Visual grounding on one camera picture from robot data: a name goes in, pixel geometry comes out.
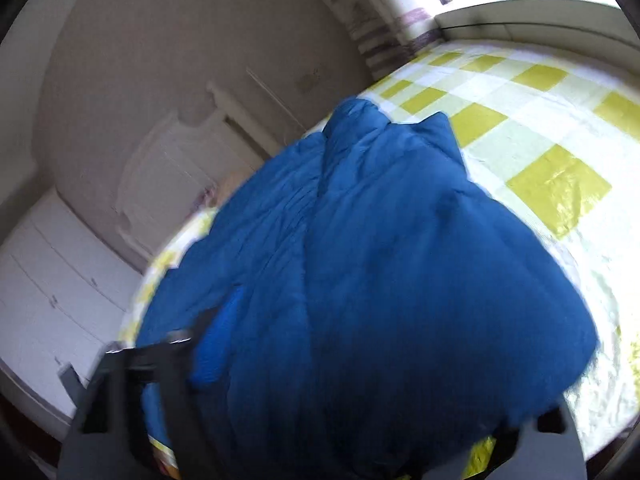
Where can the blue padded jacket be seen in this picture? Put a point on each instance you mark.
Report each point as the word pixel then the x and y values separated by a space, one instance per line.
pixel 400 260

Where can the white bed headboard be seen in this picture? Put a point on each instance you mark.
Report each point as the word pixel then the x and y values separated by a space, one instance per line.
pixel 170 175

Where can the striped curtain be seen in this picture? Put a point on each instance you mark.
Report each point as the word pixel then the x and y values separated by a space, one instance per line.
pixel 385 40

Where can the yellow white checked blanket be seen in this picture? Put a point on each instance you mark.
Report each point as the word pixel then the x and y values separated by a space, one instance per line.
pixel 550 135

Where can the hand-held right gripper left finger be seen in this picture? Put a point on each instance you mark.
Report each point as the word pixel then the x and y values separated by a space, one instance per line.
pixel 215 350

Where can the white wardrobe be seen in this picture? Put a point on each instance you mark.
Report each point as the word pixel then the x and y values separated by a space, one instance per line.
pixel 50 285

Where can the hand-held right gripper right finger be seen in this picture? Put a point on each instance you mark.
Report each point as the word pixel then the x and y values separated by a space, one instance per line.
pixel 545 455

